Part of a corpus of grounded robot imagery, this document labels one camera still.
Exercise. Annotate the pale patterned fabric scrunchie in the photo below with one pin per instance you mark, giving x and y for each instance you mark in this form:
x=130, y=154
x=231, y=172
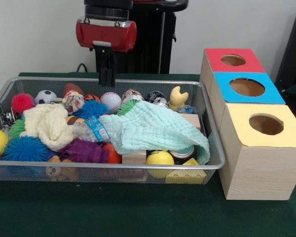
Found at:
x=72, y=100

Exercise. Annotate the wooden box with three holes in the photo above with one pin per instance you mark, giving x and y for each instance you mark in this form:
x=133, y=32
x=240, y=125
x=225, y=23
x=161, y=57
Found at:
x=261, y=172

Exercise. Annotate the cream white cloth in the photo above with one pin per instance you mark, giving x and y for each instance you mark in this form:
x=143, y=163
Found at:
x=49, y=126

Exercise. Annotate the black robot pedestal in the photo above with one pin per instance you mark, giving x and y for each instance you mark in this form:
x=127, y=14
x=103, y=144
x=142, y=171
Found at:
x=153, y=44

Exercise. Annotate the pink spiky ball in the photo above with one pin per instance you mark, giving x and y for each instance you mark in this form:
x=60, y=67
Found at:
x=22, y=102

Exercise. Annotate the mint green cloth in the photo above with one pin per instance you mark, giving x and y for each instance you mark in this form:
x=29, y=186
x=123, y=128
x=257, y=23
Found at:
x=158, y=128

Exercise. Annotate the purple knobbly rubber toy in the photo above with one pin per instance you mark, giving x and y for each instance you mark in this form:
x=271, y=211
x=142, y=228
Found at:
x=84, y=150

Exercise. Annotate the black and white soccer ball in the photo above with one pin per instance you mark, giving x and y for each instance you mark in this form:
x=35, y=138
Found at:
x=45, y=96

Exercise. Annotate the large blue spiky ball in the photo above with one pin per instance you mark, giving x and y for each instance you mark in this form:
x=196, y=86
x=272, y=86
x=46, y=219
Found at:
x=24, y=149

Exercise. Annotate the crushed clear plastic bottle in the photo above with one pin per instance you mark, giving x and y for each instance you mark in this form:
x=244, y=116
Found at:
x=96, y=129

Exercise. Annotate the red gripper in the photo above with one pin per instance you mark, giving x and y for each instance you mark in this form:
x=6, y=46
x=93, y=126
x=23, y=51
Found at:
x=108, y=34

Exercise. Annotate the yellow smiley face ball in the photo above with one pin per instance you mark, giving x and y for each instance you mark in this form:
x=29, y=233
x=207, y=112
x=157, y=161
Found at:
x=160, y=159

